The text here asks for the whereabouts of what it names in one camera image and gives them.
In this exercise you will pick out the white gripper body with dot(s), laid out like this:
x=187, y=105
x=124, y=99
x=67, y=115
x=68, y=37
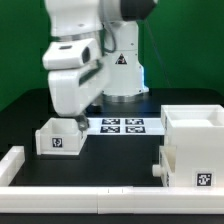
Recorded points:
x=77, y=75

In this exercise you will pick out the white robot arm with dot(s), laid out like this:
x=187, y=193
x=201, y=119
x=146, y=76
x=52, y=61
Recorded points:
x=114, y=24

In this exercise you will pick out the white drawer cabinet housing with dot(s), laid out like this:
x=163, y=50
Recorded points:
x=197, y=132

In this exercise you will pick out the white fence rail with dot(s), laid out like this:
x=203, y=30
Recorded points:
x=112, y=200
x=11, y=164

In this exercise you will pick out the white front fence rail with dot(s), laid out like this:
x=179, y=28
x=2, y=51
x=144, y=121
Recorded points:
x=112, y=200

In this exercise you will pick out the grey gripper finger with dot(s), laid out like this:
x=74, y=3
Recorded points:
x=83, y=122

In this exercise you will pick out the white left fence rail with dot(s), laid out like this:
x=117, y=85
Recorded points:
x=11, y=164

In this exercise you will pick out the white drawer box with tag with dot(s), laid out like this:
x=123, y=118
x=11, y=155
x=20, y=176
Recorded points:
x=165, y=169

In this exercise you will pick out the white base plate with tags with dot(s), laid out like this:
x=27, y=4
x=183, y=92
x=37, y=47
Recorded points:
x=125, y=126

